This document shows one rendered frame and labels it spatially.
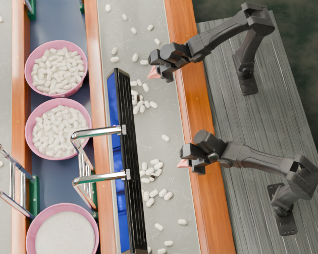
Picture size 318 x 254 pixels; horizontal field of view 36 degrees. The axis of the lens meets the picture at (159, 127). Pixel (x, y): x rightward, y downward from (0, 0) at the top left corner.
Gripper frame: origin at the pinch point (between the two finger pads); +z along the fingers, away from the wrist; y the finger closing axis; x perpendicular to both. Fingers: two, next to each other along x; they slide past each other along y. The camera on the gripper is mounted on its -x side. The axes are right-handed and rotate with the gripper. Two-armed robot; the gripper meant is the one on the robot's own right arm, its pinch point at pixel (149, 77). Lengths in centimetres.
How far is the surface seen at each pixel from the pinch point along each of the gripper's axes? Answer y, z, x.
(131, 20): -33.6, 8.7, 2.8
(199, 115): 17.2, -10.0, 15.2
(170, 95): 5.4, -0.7, 10.6
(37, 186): 36, 45, -23
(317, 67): -37, -22, 125
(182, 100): 9.0, -5.4, 12.4
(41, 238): 57, 42, -24
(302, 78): -32, -14, 118
